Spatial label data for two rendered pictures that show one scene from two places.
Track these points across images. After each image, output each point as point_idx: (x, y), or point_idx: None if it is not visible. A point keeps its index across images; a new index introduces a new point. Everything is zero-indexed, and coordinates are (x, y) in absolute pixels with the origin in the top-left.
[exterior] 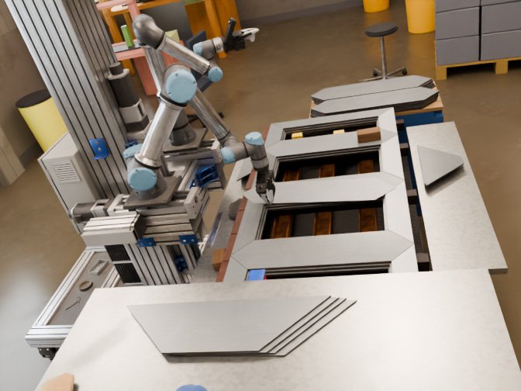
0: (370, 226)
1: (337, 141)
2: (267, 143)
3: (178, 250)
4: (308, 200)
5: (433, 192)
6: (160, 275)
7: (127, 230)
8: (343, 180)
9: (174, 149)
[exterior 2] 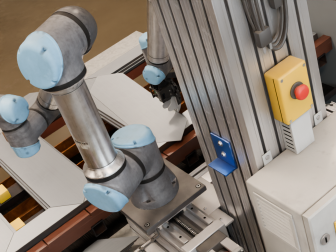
0: None
1: (32, 158)
2: (64, 213)
3: None
4: (151, 96)
5: None
6: None
7: (334, 106)
8: (105, 103)
9: (185, 172)
